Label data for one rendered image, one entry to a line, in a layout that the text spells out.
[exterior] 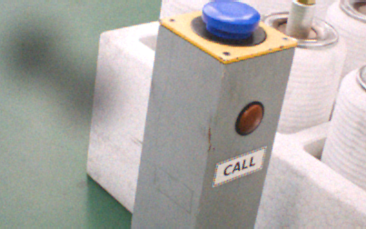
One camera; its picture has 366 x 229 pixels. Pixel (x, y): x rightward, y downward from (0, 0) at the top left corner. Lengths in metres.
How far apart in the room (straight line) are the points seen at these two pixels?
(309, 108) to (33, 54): 0.57
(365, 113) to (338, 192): 0.07
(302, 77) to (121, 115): 0.22
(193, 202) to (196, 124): 0.06
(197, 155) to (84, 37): 0.73
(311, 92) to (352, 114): 0.07
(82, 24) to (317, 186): 0.72
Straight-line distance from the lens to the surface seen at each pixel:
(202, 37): 0.55
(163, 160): 0.60
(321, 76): 0.74
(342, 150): 0.69
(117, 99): 0.86
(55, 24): 1.32
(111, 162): 0.90
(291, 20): 0.75
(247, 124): 0.57
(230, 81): 0.54
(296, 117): 0.75
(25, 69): 1.17
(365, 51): 0.82
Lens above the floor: 0.54
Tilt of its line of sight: 29 degrees down
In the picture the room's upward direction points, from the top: 9 degrees clockwise
